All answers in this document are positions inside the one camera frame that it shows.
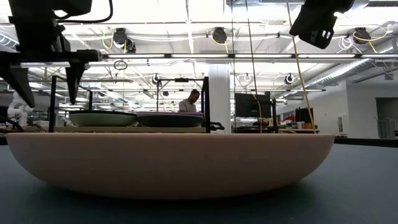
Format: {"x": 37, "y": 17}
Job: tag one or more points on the small black device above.
{"x": 217, "y": 126}

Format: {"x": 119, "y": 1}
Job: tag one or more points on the silver ventilation duct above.
{"x": 342, "y": 71}

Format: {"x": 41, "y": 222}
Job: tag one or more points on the peach plastic plate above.
{"x": 171, "y": 165}

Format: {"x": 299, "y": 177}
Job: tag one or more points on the background black rig frame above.
{"x": 182, "y": 80}

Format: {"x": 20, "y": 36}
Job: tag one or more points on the white building column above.
{"x": 219, "y": 93}

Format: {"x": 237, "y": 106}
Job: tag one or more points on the large black monitor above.
{"x": 252, "y": 105}

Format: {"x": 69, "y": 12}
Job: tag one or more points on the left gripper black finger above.
{"x": 18, "y": 81}
{"x": 74, "y": 77}

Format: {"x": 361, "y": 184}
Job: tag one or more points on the cluttered background desk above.
{"x": 298, "y": 116}

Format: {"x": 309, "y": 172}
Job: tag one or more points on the black plastic plate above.
{"x": 170, "y": 121}

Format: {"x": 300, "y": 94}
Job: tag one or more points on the left arm's black wrist camera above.
{"x": 74, "y": 7}

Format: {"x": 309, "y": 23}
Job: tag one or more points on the white humanoid robot figure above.
{"x": 20, "y": 115}

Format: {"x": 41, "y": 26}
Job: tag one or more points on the white plastic plate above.
{"x": 102, "y": 120}

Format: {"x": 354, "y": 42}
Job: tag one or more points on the person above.
{"x": 186, "y": 105}

